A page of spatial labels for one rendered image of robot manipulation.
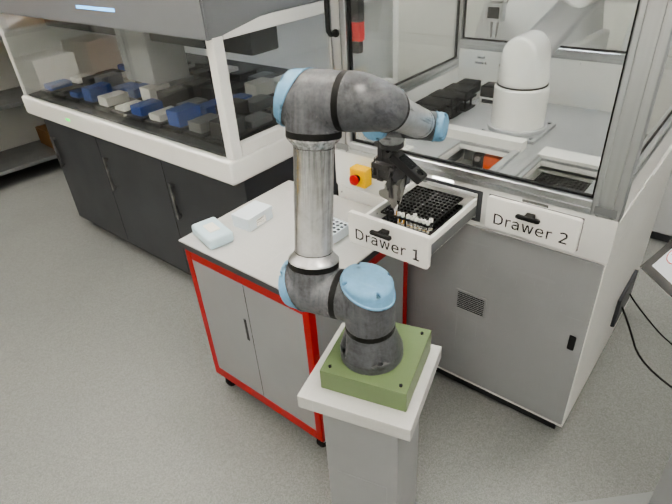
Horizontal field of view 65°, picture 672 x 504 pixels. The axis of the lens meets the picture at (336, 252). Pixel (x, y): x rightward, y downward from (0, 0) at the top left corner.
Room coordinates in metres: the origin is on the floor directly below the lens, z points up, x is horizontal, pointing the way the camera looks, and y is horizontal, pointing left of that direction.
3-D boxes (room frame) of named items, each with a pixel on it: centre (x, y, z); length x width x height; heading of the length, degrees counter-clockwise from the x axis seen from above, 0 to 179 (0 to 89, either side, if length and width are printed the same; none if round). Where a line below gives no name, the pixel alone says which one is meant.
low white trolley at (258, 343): (1.63, 0.14, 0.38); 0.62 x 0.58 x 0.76; 49
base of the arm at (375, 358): (0.92, -0.07, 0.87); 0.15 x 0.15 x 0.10
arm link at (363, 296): (0.92, -0.06, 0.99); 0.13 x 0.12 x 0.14; 63
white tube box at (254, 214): (1.70, 0.30, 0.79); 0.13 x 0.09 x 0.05; 142
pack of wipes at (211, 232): (1.61, 0.43, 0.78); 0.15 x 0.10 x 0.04; 35
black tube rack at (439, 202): (1.50, -0.29, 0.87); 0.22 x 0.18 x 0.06; 139
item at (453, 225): (1.50, -0.30, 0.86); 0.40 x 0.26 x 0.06; 139
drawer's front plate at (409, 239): (1.34, -0.16, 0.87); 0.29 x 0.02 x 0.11; 49
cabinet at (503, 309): (1.92, -0.72, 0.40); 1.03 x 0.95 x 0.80; 49
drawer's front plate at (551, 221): (1.38, -0.61, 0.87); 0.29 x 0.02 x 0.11; 49
